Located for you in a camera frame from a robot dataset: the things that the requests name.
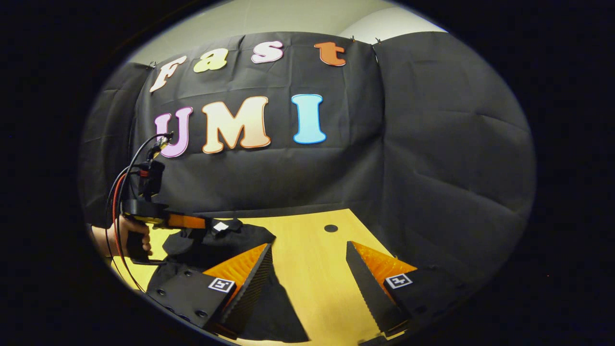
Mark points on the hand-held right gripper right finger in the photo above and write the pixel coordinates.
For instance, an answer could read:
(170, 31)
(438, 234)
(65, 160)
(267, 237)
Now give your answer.
(370, 293)

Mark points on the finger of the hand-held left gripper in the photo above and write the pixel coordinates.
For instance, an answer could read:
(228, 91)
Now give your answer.
(187, 221)

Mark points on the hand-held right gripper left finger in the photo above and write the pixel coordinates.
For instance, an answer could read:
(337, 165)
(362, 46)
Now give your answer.
(250, 293)

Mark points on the black button shirt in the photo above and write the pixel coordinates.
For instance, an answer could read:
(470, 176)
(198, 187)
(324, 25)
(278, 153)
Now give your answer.
(230, 242)

